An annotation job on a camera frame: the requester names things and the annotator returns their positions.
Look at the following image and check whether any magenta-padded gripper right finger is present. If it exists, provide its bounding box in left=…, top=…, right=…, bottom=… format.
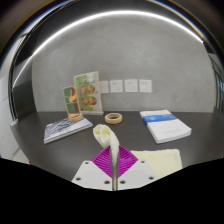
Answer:
left=116, top=144, right=157, bottom=192

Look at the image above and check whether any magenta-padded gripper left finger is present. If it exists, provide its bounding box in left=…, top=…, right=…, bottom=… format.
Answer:
left=71, top=145, right=116, bottom=192

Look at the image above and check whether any cream towel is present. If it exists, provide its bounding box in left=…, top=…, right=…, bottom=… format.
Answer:
left=92, top=123, right=184, bottom=192

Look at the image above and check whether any grey patterned magazine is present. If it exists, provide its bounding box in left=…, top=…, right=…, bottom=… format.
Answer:
left=43, top=116, right=94, bottom=145

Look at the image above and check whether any white book with blue band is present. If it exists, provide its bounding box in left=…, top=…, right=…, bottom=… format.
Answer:
left=139, top=109, right=193, bottom=145

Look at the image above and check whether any masking tape roll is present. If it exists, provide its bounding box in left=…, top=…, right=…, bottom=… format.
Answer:
left=104, top=112, right=123, bottom=125

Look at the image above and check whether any small sign on wooden base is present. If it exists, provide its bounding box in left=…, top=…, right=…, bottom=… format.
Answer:
left=62, top=85, right=84, bottom=122

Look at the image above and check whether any large acrylic sign stand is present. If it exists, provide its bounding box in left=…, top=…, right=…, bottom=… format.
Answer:
left=73, top=70, right=104, bottom=116

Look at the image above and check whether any curved white light strip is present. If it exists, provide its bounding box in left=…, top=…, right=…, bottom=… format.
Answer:
left=12, top=9, right=204, bottom=89

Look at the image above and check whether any white wall plate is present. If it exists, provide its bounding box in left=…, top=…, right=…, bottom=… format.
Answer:
left=124, top=78, right=139, bottom=94
left=138, top=79, right=153, bottom=94
left=109, top=79, right=124, bottom=94
left=99, top=80, right=110, bottom=94

